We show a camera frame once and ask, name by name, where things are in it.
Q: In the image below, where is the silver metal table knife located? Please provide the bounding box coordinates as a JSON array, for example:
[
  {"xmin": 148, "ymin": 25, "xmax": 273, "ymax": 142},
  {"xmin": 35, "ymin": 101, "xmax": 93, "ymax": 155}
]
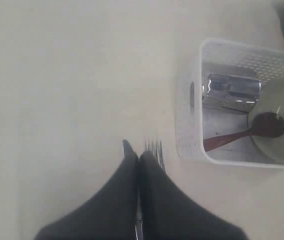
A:
[{"xmin": 122, "ymin": 139, "xmax": 144, "ymax": 240}]

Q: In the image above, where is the shiny stainless steel cup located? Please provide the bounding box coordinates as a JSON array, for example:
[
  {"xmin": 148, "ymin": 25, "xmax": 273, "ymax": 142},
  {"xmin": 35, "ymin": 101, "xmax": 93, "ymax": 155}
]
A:
[{"xmin": 202, "ymin": 73, "xmax": 261, "ymax": 113}]

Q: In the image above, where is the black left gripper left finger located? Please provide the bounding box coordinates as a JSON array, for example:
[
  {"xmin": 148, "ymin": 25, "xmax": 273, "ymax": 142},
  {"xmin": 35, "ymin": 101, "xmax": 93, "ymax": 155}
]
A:
[{"xmin": 35, "ymin": 152, "xmax": 138, "ymax": 240}]

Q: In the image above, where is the dark red wooden spoon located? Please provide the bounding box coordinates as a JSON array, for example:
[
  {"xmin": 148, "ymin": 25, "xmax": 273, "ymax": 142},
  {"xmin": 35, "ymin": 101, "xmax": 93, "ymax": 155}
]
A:
[{"xmin": 203, "ymin": 112, "xmax": 284, "ymax": 152}]

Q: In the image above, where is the white speckled ceramic bowl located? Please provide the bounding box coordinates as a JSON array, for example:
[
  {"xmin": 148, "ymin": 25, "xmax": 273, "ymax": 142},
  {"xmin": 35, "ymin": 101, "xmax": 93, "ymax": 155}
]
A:
[{"xmin": 247, "ymin": 75, "xmax": 284, "ymax": 165}]

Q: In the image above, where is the silver metal fork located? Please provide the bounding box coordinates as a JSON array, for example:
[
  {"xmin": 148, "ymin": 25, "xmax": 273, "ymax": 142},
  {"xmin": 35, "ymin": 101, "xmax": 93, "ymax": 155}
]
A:
[{"xmin": 144, "ymin": 139, "xmax": 165, "ymax": 172}]

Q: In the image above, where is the white perforated plastic basket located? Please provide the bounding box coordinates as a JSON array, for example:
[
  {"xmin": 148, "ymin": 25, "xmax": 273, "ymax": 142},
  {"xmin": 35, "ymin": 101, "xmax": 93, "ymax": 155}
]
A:
[{"xmin": 176, "ymin": 38, "xmax": 284, "ymax": 169}]

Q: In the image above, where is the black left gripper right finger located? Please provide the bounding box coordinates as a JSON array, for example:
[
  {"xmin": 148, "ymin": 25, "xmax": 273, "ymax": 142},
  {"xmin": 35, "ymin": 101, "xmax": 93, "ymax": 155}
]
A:
[{"xmin": 139, "ymin": 151, "xmax": 247, "ymax": 240}]

